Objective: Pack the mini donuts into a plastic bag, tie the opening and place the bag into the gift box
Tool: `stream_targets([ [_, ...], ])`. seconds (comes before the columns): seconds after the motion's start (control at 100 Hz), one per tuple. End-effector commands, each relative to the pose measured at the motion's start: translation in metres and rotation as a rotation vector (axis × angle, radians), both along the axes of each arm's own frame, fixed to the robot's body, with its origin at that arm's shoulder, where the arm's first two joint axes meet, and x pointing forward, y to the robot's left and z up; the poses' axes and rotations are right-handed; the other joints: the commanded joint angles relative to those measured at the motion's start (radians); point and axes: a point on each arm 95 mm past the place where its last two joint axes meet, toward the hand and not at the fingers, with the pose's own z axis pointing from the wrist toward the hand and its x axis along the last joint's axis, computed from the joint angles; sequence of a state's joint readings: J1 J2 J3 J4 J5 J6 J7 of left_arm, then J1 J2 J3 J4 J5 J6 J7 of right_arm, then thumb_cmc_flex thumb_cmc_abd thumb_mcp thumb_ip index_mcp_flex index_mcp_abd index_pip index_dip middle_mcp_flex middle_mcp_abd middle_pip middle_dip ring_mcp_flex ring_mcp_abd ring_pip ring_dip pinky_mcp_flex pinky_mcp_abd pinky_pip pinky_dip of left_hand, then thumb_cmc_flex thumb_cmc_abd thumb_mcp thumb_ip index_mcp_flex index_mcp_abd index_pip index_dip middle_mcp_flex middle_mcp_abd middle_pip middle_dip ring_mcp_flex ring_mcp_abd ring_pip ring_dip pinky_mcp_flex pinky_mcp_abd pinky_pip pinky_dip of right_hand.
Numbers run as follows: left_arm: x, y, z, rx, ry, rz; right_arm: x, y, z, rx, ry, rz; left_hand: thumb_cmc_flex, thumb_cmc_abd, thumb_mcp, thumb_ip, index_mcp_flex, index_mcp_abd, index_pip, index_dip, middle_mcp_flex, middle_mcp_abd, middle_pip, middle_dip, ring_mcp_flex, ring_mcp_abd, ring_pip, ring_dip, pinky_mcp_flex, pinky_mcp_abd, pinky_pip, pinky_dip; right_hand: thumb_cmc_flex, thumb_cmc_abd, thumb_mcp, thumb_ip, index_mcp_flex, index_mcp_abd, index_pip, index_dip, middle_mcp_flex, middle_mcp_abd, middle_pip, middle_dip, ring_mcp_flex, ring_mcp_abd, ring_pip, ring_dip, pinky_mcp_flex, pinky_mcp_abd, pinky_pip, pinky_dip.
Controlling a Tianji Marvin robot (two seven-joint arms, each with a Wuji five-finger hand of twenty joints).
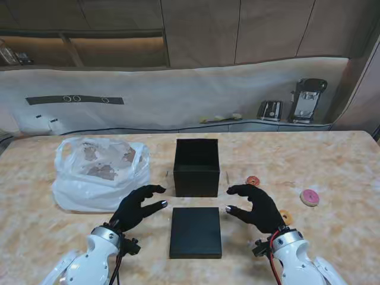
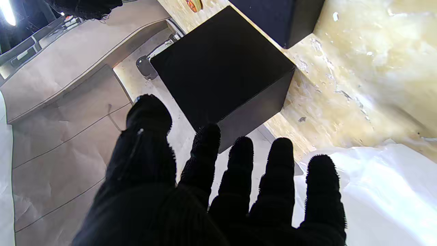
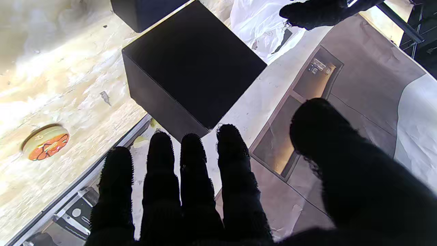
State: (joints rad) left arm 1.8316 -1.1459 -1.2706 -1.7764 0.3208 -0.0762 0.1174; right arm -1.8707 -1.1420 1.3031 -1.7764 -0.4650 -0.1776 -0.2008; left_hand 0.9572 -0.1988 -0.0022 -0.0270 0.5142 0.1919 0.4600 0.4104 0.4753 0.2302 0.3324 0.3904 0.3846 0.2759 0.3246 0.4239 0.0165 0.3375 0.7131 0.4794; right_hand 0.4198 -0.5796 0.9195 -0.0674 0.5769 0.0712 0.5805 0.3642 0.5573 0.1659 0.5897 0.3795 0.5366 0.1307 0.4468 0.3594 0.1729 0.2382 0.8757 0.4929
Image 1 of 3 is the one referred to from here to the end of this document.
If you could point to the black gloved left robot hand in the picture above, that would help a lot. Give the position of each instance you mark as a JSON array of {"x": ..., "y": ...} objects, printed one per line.
[{"x": 130, "y": 207}]

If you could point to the dark cutting board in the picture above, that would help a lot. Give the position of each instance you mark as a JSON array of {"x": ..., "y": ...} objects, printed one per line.
[{"x": 227, "y": 119}]

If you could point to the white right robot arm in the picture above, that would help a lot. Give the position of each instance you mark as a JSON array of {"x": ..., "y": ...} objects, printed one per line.
[{"x": 297, "y": 258}]

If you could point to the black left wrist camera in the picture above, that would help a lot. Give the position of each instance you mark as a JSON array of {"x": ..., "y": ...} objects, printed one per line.
[{"x": 130, "y": 245}]

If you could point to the black silver coffee machine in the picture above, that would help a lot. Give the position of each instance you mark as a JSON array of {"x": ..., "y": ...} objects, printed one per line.
[{"x": 305, "y": 101}]

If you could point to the grey kitchen counter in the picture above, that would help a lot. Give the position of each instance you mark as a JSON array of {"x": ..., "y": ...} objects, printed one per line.
[{"x": 252, "y": 126}]

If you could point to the orange frosted mini donut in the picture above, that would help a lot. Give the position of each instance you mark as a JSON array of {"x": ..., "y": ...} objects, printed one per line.
[
  {"x": 288, "y": 218},
  {"x": 253, "y": 180}
]

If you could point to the white printed plastic bag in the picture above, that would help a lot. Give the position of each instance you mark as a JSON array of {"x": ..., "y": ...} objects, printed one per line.
[{"x": 89, "y": 190}]

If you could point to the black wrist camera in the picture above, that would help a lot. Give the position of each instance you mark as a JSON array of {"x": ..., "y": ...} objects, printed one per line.
[
  {"x": 261, "y": 248},
  {"x": 130, "y": 245}
]

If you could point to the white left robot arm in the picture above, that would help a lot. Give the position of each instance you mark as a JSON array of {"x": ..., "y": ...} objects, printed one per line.
[{"x": 95, "y": 255}]

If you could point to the small black shelf item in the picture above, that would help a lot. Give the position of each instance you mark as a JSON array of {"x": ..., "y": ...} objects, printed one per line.
[{"x": 23, "y": 58}]

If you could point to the yellow lemon piece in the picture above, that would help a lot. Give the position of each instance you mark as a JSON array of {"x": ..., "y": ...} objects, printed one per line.
[{"x": 236, "y": 115}]

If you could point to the black gift box lid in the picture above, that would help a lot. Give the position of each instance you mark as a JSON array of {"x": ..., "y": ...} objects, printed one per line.
[{"x": 196, "y": 233}]

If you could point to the pink frosted mini donut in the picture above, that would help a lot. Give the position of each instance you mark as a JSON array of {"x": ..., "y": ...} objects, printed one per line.
[{"x": 309, "y": 197}]

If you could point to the dark wall strip with rings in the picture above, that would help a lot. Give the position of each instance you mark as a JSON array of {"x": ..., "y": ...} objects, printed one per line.
[{"x": 44, "y": 100}]

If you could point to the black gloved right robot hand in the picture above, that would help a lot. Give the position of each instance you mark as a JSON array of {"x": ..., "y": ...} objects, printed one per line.
[{"x": 264, "y": 210}]

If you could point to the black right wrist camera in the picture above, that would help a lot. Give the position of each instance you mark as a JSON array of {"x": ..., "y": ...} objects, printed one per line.
[{"x": 261, "y": 248}]

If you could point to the open black gift box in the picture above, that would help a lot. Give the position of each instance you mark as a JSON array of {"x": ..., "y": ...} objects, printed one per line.
[{"x": 196, "y": 178}]

